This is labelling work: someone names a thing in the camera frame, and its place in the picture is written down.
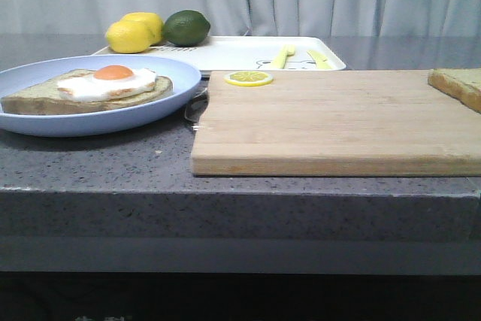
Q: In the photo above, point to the lemon slice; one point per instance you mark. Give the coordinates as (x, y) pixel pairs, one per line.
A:
(248, 78)

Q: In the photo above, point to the yellow plastic knife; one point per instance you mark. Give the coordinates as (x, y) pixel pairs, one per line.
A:
(320, 60)

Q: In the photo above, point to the green lime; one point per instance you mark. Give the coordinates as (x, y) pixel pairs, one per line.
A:
(186, 28)

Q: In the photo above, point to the front yellow lemon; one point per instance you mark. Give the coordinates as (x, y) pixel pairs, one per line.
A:
(129, 36)

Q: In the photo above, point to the wooden cutting board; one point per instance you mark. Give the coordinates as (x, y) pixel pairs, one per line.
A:
(336, 123)

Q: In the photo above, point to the rear yellow lemon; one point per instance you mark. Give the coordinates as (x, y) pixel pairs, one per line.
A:
(153, 21)

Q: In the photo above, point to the yellow plastic fork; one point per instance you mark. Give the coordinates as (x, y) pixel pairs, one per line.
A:
(279, 60)

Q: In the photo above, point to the bread slice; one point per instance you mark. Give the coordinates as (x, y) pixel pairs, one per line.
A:
(44, 98)
(462, 84)

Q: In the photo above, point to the blue round plate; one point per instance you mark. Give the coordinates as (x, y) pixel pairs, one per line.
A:
(185, 79)

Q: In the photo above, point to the yellow lemon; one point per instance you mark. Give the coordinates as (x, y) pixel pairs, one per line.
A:
(153, 21)
(129, 36)

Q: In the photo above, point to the fried egg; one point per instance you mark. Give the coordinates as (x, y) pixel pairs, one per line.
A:
(108, 83)

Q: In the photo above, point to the metal cutting board handle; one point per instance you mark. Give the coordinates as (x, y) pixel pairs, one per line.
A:
(195, 107)

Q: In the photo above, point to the white rectangular tray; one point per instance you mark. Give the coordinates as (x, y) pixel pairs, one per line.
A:
(247, 52)

